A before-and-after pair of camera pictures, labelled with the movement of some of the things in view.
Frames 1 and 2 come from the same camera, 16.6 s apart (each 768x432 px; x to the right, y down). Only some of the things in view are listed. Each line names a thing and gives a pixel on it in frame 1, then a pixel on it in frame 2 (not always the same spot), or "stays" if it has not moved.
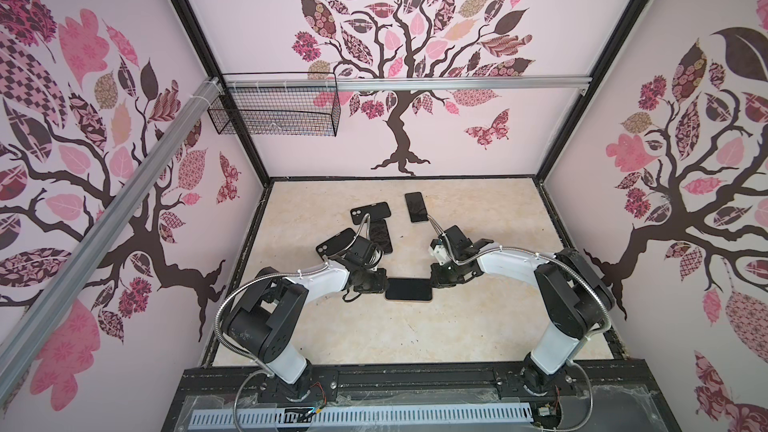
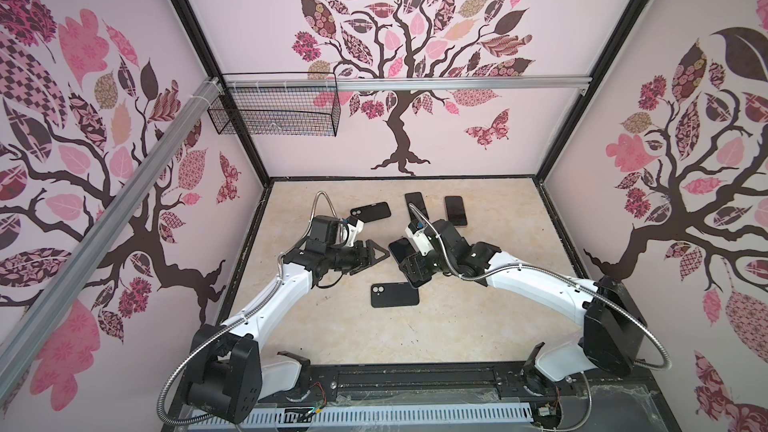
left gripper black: [379, 286] -> [362, 260]
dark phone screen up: [380, 235] -> [401, 249]
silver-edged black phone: [416, 207] stays
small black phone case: [376, 211] stays
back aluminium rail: [407, 82] stays
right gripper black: [436, 280] -> [414, 264]
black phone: [409, 289] -> [455, 210]
